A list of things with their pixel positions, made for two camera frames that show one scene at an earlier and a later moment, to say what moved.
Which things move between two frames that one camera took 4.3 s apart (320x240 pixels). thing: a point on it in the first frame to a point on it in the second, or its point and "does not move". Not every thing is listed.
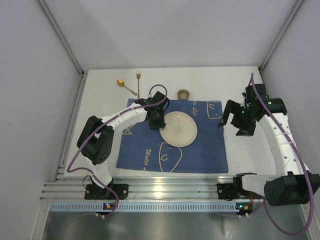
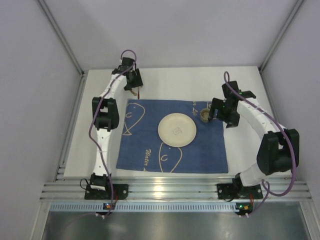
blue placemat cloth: x=141 y=147 does not move
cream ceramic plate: x=180 y=129 does not move
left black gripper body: x=156 y=124 to x=134 y=85
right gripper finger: x=230 y=108 to x=216 y=104
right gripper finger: x=246 y=130 to x=232 y=122
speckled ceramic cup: x=183 y=94 to x=204 y=115
